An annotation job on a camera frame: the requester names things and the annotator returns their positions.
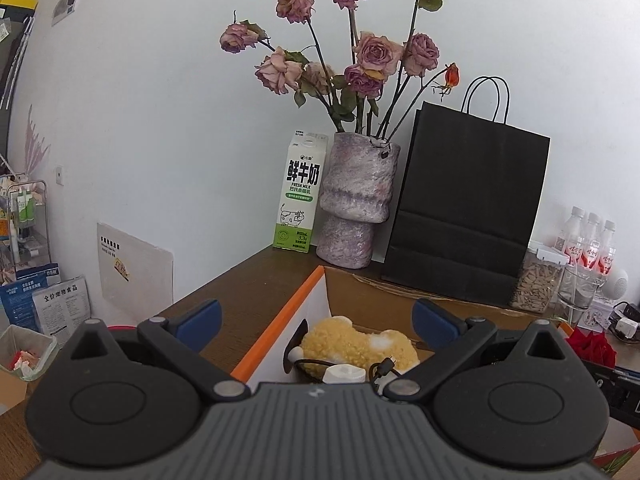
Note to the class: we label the clear jar of seeds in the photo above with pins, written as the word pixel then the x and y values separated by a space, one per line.
pixel 537 280

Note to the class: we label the clear drinking glass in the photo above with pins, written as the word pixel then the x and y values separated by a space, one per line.
pixel 580 295

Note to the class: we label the white wall socket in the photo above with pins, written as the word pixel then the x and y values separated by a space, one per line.
pixel 60 175

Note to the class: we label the white round speaker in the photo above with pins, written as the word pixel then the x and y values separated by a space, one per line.
pixel 617 285

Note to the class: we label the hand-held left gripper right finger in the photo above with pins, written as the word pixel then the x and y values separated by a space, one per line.
pixel 432 322

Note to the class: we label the blue printed packet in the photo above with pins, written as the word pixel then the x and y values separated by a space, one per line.
pixel 20 300

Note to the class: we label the black paper bag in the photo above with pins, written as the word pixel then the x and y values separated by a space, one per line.
pixel 465 210

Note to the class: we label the white power plug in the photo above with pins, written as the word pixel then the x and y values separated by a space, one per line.
pixel 625 329

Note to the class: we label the cardboard trash box with liner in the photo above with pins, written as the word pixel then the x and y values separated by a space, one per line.
pixel 25 360

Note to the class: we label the yellow white plush toy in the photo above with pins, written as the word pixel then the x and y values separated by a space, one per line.
pixel 345 345

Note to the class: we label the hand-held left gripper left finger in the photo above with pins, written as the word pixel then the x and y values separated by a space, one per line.
pixel 200 322

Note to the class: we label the translucent white plastic bottle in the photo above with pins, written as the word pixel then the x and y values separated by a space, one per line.
pixel 345 374

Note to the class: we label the purple mottled vase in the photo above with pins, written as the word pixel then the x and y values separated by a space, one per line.
pixel 355 185

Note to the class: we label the red rose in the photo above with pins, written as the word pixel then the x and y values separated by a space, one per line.
pixel 592 345

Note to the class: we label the white printed bag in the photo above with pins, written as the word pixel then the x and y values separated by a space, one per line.
pixel 60 310

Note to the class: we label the red stool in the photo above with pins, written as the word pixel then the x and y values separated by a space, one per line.
pixel 125 329

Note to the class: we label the white printed box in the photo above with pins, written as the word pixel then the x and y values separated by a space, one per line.
pixel 600 315

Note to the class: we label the red cardboard box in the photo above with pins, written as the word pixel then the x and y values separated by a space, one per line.
pixel 300 320

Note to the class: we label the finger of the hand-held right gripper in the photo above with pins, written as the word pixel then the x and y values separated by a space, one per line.
pixel 620 375

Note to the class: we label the green white milk carton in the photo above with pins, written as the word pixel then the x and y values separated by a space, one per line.
pixel 300 195

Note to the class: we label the bunch of dried pink roses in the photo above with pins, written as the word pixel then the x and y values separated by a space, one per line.
pixel 375 55

